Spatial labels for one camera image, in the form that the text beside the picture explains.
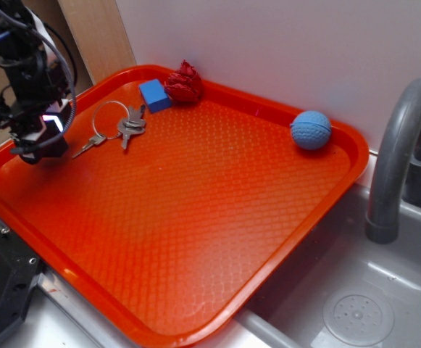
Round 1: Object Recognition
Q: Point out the light wooden board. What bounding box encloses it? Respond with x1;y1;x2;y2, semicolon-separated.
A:
59;0;136;83

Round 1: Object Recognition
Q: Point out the orange plastic tray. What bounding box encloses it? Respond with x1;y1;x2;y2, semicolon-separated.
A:
0;65;369;347

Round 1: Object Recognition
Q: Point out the grey curved faucet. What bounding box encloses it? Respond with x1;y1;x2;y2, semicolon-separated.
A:
365;78;421;244

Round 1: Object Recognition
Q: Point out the crumpled red paper ball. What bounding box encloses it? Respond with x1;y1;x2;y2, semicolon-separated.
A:
164;60;204;103

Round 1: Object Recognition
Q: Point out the small black box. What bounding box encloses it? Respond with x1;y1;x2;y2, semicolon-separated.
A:
19;123;68;165

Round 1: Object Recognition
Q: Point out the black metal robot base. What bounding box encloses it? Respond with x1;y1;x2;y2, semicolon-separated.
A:
0;228;42;343

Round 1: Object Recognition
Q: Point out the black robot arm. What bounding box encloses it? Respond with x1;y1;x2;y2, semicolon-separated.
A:
0;1;77;162

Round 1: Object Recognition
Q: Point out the grey plastic sink basin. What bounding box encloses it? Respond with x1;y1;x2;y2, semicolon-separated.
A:
237;186;421;347

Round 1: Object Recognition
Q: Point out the bunch of silver keys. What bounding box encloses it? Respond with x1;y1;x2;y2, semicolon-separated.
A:
117;104;146;150

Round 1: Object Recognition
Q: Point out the silver key ring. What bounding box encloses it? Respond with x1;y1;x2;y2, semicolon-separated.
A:
91;100;128;140

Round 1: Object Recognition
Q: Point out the blue dimpled ball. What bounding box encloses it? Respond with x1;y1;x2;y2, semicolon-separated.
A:
290;111;332;150

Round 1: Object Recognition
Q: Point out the single silver key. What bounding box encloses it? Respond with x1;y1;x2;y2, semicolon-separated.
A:
72;133;107;159

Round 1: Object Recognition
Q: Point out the round sink drain cover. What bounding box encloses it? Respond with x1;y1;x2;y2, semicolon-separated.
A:
322;287;394;347

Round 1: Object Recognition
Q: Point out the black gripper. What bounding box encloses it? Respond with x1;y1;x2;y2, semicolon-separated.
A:
0;54;69;152

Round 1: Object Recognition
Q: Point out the blue rectangular block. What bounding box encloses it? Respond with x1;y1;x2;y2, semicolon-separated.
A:
138;79;172;113

